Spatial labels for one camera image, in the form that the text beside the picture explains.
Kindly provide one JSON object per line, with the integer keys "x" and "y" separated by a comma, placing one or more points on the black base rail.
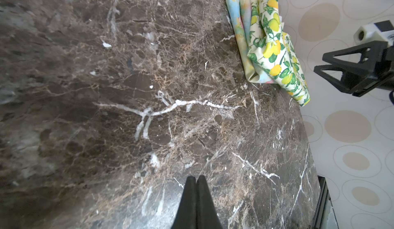
{"x": 319, "y": 219}

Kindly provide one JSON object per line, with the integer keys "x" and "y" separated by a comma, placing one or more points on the green yellow patterned skirt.
{"x": 272, "y": 50}

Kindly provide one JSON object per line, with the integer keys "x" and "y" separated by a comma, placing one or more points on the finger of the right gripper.
{"x": 369, "y": 63}
{"x": 348, "y": 83}

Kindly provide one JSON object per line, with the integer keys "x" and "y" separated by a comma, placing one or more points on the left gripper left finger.
{"x": 186, "y": 217}

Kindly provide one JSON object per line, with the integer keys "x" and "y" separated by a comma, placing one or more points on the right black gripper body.
{"x": 387, "y": 70}

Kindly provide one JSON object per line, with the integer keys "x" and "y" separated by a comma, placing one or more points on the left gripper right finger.
{"x": 206, "y": 213}

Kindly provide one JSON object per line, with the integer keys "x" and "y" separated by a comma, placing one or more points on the pastel floral skirt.
{"x": 240, "y": 12}

